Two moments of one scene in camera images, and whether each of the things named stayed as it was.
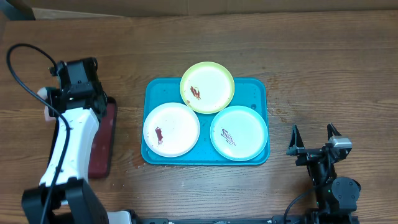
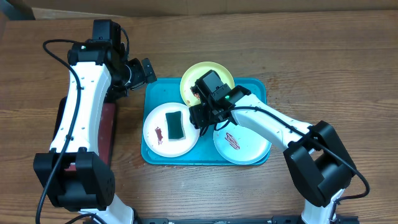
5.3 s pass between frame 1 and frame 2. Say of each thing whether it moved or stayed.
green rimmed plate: stayed
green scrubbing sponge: moved
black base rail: stayed
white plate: stayed
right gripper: moved
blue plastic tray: stayed
